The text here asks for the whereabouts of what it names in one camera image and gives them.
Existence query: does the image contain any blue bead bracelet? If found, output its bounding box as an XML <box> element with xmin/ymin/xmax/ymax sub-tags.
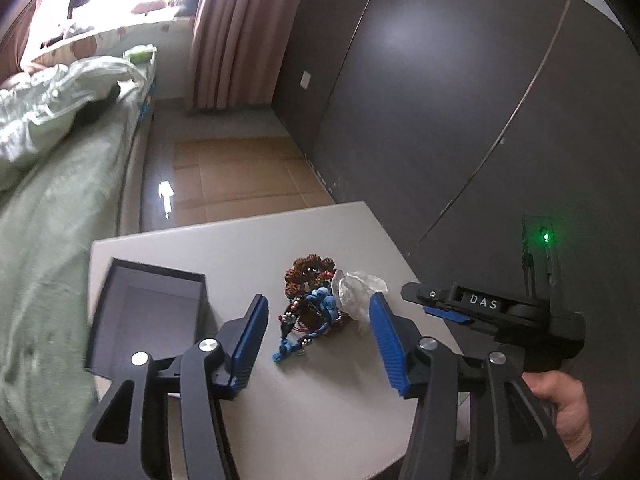
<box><xmin>272</xmin><ymin>286</ymin><xmax>343</xmax><ymax>364</ymax></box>

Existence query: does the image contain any black jewelry box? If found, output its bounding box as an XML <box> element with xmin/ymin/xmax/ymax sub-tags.
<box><xmin>85</xmin><ymin>259</ymin><xmax>209</xmax><ymax>379</ymax></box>

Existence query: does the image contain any person's right hand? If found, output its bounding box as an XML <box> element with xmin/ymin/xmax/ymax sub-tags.
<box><xmin>522</xmin><ymin>370</ymin><xmax>592</xmax><ymax>460</ymax></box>

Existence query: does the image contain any flattened cardboard sheet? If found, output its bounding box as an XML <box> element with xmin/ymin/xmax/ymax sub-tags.
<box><xmin>172</xmin><ymin>136</ymin><xmax>334</xmax><ymax>226</ymax></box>

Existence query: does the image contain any dark grey wardrobe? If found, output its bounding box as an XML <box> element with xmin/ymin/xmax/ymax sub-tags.
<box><xmin>273</xmin><ymin>0</ymin><xmax>639</xmax><ymax>419</ymax></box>

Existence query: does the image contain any green bed mattress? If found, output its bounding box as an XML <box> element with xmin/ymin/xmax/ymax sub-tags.
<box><xmin>1</xmin><ymin>82</ymin><xmax>145</xmax><ymax>479</ymax></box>

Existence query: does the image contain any light green duvet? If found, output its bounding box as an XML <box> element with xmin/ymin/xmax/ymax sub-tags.
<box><xmin>1</xmin><ymin>55</ymin><xmax>149</xmax><ymax>193</ymax></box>

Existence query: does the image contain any floral window seat cushion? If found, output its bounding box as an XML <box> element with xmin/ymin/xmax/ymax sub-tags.
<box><xmin>28</xmin><ymin>18</ymin><xmax>194</xmax><ymax>66</ymax></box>

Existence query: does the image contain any pink right curtain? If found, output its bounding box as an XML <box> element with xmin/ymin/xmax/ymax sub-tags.
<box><xmin>184</xmin><ymin>0</ymin><xmax>300</xmax><ymax>110</ymax></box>

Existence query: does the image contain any pink curtain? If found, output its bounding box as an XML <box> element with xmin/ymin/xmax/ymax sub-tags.
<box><xmin>0</xmin><ymin>0</ymin><xmax>44</xmax><ymax>82</ymax></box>
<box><xmin>184</xmin><ymin>0</ymin><xmax>300</xmax><ymax>110</ymax></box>

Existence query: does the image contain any pink left curtain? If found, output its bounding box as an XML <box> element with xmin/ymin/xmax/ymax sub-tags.
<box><xmin>0</xmin><ymin>0</ymin><xmax>44</xmax><ymax>82</ymax></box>

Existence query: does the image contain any white wall socket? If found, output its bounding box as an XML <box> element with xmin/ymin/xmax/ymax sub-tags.
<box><xmin>299</xmin><ymin>70</ymin><xmax>311</xmax><ymax>90</ymax></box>

